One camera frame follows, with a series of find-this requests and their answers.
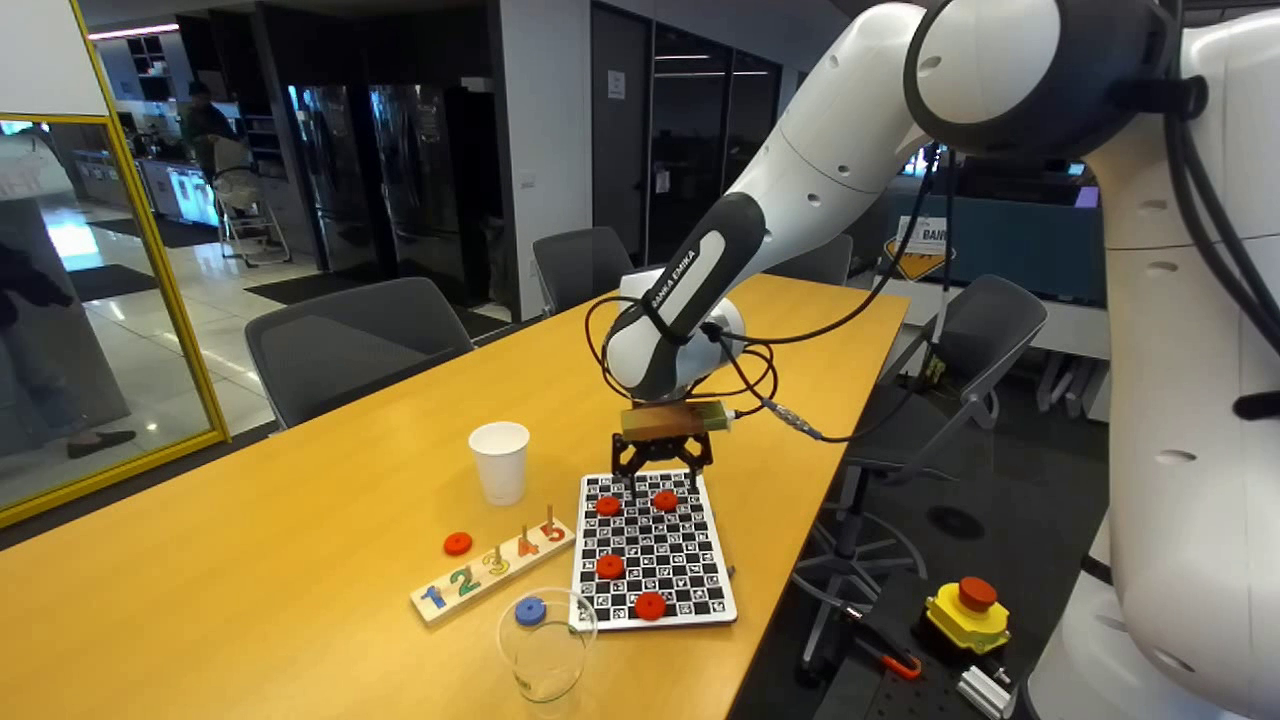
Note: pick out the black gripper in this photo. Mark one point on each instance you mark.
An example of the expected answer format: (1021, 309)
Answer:
(661, 445)

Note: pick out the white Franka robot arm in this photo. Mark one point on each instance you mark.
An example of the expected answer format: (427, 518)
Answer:
(827, 145)

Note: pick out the white paper cup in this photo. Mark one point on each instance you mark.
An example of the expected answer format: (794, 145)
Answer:
(501, 463)

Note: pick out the black white checker calibration board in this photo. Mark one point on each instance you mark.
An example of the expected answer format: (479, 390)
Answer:
(684, 560)

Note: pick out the grey office chair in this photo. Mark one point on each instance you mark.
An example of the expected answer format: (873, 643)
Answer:
(582, 263)
(827, 263)
(354, 341)

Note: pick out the wooden number peg board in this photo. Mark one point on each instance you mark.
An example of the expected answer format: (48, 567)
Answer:
(465, 582)

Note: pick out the black orange bar clamp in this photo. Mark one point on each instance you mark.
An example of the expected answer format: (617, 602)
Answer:
(890, 658)

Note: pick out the yellow red emergency stop button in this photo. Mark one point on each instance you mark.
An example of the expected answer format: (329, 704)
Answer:
(968, 613)

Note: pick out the black perforated breadboard plate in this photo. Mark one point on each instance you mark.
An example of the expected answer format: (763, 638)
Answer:
(922, 702)

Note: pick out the black office chair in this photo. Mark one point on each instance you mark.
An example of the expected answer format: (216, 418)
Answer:
(992, 325)

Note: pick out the silver metal block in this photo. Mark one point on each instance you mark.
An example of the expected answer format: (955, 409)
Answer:
(986, 688)

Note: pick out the yellow framed glass partition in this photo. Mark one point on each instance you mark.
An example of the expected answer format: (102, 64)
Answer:
(165, 266)

